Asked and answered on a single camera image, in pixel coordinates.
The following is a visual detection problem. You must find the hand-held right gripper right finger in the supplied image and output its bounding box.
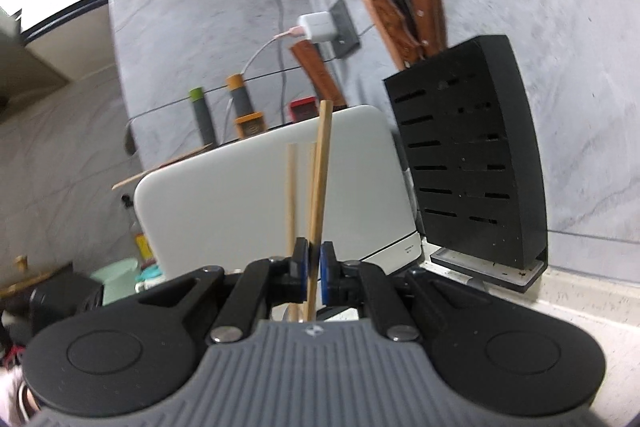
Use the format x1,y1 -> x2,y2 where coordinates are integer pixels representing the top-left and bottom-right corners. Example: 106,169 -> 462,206
319,239 -> 502,343

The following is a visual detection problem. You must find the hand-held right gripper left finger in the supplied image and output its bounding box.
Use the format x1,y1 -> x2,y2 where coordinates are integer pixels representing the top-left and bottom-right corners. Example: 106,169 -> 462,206
135,237 -> 311,345

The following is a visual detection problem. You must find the wooden chopstick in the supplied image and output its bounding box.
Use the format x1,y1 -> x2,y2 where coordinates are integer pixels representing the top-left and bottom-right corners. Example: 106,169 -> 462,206
304,99 -> 334,324
306,141 -> 318,253
286,143 -> 301,324

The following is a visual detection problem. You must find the white countertop appliance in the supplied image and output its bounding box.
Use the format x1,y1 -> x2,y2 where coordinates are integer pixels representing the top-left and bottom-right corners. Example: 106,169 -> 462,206
132,104 -> 425,280

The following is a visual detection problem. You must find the red and black block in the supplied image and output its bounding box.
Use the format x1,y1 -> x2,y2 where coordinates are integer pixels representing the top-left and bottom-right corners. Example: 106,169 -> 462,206
288,97 -> 320,124

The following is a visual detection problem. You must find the bottle with yellow label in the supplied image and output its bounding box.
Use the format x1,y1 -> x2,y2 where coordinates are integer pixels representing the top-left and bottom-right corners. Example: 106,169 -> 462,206
131,206 -> 154,264

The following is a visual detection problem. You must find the thin wooden board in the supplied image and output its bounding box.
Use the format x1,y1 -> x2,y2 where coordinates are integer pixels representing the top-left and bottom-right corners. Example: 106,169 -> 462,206
112,143 -> 213,191

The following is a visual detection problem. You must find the grey tool with orange trim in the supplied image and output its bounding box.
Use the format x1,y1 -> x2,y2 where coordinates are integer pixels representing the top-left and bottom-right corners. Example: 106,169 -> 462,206
225,74 -> 266,141

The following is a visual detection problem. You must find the mint green container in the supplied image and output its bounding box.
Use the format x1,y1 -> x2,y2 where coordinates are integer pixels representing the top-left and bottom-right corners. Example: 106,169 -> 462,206
90,258 -> 142,306

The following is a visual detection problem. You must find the black knife block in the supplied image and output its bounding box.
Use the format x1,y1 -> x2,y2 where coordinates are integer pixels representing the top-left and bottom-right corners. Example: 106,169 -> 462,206
382,34 -> 549,293

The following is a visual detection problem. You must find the white charger plug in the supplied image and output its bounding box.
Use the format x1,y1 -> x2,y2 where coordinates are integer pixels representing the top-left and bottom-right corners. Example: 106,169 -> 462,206
297,12 -> 342,44

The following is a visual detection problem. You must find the grey handle with green cap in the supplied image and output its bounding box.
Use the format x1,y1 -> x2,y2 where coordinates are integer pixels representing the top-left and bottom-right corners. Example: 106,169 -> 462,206
188,87 -> 217,146

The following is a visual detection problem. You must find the brown wooden knife handle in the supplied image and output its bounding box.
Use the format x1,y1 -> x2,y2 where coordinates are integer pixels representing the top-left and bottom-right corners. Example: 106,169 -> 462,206
290,41 -> 347,110

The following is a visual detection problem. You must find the pink and white charging cable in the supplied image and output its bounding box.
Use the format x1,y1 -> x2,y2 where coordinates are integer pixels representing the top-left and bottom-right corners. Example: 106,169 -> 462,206
226,27 -> 302,130

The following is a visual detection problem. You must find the grey wall socket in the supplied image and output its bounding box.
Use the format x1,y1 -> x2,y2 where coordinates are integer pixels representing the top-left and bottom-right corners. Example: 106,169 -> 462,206
325,0 -> 362,60

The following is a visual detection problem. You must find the riveted wooden knife handle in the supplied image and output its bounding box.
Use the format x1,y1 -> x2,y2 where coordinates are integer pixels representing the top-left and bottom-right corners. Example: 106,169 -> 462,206
406,0 -> 448,58

